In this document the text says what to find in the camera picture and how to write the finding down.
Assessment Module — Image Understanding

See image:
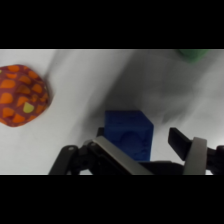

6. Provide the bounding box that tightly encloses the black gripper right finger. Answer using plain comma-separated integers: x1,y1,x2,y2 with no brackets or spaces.
167,126,224,175

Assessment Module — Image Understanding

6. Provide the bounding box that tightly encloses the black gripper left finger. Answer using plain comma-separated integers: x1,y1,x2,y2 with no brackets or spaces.
48,126,154,175

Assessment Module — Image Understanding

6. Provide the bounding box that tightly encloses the blue cube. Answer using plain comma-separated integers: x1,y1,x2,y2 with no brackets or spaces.
103,109,155,163

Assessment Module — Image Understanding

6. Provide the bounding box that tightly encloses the green block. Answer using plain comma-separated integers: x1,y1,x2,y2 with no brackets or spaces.
176,49,212,64

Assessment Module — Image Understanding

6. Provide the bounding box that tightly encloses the red orange patterned ball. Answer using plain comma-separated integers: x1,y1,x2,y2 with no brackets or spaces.
0,64,51,128

